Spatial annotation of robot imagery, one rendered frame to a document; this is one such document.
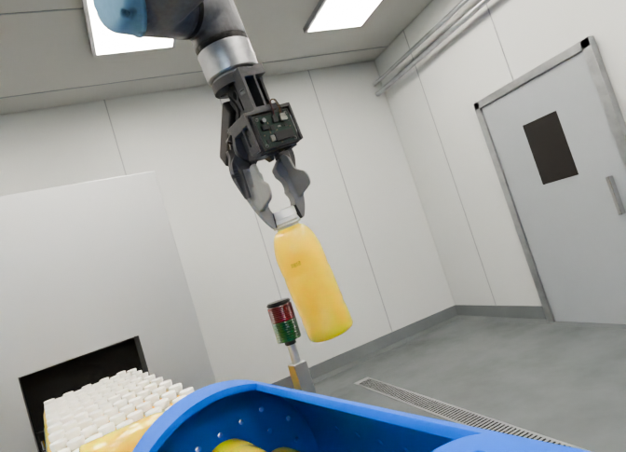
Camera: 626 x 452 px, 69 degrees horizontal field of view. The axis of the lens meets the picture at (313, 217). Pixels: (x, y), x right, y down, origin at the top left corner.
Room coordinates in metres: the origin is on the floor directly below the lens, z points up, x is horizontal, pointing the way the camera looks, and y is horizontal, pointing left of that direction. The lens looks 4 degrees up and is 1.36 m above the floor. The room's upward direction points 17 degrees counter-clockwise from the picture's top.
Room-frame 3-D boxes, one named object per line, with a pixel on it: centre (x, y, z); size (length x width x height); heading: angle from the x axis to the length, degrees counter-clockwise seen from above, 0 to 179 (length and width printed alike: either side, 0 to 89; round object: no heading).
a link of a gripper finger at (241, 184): (0.63, 0.07, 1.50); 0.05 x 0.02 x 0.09; 121
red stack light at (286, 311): (1.16, 0.15, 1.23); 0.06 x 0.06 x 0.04
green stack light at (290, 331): (1.16, 0.15, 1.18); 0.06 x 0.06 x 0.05
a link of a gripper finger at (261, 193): (0.61, 0.05, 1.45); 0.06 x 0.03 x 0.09; 30
